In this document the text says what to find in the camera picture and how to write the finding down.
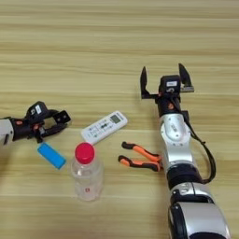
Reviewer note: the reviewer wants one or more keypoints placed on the clear bottle red cap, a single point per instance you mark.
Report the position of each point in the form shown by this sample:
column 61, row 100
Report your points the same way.
column 87, row 177

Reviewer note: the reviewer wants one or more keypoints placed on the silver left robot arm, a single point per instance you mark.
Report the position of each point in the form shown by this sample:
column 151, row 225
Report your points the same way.
column 5, row 130

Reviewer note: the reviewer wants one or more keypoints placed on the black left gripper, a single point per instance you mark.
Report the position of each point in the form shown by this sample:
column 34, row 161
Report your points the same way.
column 25, row 129

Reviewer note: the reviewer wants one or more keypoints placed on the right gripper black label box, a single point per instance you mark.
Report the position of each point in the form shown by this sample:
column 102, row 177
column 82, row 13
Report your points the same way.
column 170, row 83

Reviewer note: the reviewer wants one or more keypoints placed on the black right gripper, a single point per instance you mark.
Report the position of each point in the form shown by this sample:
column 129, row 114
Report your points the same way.
column 169, row 104

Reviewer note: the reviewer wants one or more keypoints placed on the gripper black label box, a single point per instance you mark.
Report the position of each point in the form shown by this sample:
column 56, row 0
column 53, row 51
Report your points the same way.
column 37, row 109
column 170, row 83

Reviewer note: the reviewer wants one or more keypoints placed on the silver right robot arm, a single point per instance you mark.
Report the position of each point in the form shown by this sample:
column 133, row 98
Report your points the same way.
column 183, row 174

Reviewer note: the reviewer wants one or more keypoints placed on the white remote control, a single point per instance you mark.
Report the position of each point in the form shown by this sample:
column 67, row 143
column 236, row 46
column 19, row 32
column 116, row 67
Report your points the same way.
column 104, row 127

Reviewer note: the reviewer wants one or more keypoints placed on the blue rectangular block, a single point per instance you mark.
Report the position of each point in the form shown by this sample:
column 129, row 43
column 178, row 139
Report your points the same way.
column 52, row 155

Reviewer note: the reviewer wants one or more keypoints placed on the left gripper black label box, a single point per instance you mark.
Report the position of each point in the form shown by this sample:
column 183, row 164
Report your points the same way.
column 37, row 109

